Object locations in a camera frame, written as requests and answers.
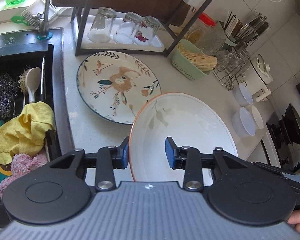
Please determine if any red lid plastic jar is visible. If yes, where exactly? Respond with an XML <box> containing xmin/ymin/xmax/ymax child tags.
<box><xmin>185</xmin><ymin>12</ymin><xmax>216</xmax><ymax>44</ymax></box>

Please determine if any upturned glass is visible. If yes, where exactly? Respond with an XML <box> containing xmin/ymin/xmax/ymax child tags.
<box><xmin>134</xmin><ymin>16</ymin><xmax>161</xmax><ymax>46</ymax></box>
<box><xmin>113</xmin><ymin>12</ymin><xmax>141</xmax><ymax>44</ymax></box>
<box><xmin>88</xmin><ymin>7</ymin><xmax>116</xmax><ymax>43</ymax></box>

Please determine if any pink fluffy cloth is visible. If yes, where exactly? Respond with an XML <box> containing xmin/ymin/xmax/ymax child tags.
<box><xmin>0</xmin><ymin>150</ymin><xmax>48</xmax><ymax>198</ymax></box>

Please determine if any upturned glass right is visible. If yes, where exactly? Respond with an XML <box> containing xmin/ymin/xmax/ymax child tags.
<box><xmin>134</xmin><ymin>16</ymin><xmax>161</xmax><ymax>46</ymax></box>

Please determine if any white electric cooker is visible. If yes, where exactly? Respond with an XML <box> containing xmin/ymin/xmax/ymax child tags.
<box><xmin>238</xmin><ymin>54</ymin><xmax>273</xmax><ymax>102</ymax></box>

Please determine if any wire cup rack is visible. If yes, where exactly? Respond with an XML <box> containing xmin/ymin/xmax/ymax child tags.
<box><xmin>212</xmin><ymin>47</ymin><xmax>250</xmax><ymax>90</ymax></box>

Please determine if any yellow cleaning cloth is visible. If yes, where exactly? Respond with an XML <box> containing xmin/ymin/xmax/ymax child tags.
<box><xmin>0</xmin><ymin>101</ymin><xmax>56</xmax><ymax>165</ymax></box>

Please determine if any steel wool scrubber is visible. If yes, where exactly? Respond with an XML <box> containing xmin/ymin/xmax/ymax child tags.
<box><xmin>0</xmin><ymin>73</ymin><xmax>18</xmax><ymax>119</ymax></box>

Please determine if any translucent plastic bowl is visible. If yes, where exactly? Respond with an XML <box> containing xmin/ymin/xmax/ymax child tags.
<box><xmin>232</xmin><ymin>107</ymin><xmax>256</xmax><ymax>138</ymax></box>
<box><xmin>233</xmin><ymin>83</ymin><xmax>254</xmax><ymax>107</ymax></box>

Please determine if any white plate orange rim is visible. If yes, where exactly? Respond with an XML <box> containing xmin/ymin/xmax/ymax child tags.
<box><xmin>129</xmin><ymin>93</ymin><xmax>238</xmax><ymax>184</ymax></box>

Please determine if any green basket with noodles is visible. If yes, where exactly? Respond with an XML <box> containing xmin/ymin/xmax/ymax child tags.
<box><xmin>171</xmin><ymin>39</ymin><xmax>217</xmax><ymax>81</ymax></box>

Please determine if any floral patterned plate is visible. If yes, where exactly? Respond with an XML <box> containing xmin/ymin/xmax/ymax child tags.
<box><xmin>76</xmin><ymin>51</ymin><xmax>161</xmax><ymax>125</ymax></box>

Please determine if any black wok on stove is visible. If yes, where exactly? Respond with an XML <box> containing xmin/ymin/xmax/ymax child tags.
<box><xmin>266</xmin><ymin>104</ymin><xmax>300</xmax><ymax>175</ymax></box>

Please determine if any upturned glass middle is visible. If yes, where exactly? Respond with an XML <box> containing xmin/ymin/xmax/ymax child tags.
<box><xmin>113</xmin><ymin>12</ymin><xmax>141</xmax><ymax>44</ymax></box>

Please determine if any green utensil holder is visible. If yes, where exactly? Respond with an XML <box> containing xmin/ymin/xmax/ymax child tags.
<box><xmin>220</xmin><ymin>10</ymin><xmax>243</xmax><ymax>50</ymax></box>

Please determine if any white drip tray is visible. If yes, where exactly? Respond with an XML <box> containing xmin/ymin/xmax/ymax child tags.
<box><xmin>76</xmin><ymin>15</ymin><xmax>165</xmax><ymax>53</ymax></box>

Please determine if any white handled dish brush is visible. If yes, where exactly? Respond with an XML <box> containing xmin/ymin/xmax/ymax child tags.
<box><xmin>18</xmin><ymin>67</ymin><xmax>41</xmax><ymax>103</ymax></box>

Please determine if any white ceramic bowl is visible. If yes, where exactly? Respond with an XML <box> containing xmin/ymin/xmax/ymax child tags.
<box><xmin>247</xmin><ymin>105</ymin><xmax>264</xmax><ymax>129</ymax></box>

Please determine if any textured glass mug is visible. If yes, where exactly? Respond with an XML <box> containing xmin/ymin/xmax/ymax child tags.
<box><xmin>195</xmin><ymin>22</ymin><xmax>226</xmax><ymax>55</ymax></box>

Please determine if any upturned glass left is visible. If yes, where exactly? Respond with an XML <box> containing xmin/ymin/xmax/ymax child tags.
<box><xmin>88</xmin><ymin>7</ymin><xmax>116</xmax><ymax>43</ymax></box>

